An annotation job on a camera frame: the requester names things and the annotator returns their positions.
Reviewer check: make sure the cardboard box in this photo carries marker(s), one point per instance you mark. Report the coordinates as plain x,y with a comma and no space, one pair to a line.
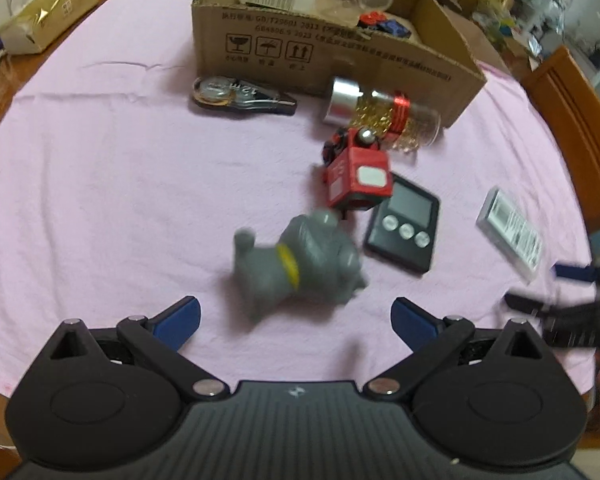
330,65

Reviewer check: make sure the clear black tape dispenser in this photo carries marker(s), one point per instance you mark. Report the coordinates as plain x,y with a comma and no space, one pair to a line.
235,95

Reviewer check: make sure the pink towel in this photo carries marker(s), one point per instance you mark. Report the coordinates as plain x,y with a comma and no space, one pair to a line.
105,185

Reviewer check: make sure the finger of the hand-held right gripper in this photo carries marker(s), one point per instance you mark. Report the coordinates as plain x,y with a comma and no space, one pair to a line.
529,305
577,272

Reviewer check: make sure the black digital timer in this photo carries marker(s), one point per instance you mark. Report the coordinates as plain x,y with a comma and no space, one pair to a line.
404,225

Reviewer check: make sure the red toy train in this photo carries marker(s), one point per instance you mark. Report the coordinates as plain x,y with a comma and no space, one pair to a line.
357,175

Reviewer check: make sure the gold-filled glass bottle silver cap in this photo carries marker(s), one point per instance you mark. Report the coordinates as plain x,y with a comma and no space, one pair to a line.
374,112

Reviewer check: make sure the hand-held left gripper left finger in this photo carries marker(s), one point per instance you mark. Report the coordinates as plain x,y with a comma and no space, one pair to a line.
177,321

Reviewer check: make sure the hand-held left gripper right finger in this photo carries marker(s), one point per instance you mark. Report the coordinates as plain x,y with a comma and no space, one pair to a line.
413,324

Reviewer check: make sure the wooden chair dark stripes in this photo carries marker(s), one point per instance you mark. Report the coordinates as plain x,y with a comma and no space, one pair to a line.
574,125

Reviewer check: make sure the gold tissue pack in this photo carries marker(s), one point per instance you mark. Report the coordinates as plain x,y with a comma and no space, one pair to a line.
45,15

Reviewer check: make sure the blue black toy car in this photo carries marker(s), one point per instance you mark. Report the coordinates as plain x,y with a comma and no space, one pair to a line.
384,24

